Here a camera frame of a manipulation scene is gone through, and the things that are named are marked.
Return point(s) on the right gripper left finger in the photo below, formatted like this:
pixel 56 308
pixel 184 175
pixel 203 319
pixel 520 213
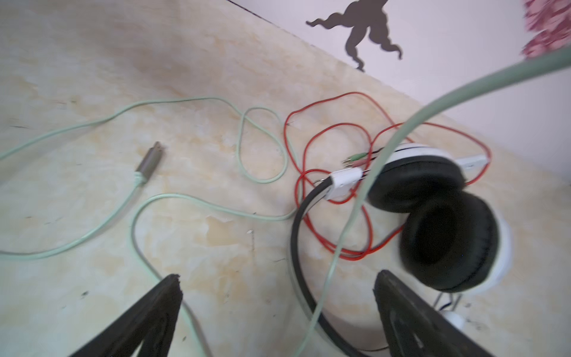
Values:
pixel 145 329

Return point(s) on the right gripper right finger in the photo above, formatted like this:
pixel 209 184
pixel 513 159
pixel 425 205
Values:
pixel 413 328

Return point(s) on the white black headphones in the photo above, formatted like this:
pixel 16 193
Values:
pixel 451 241

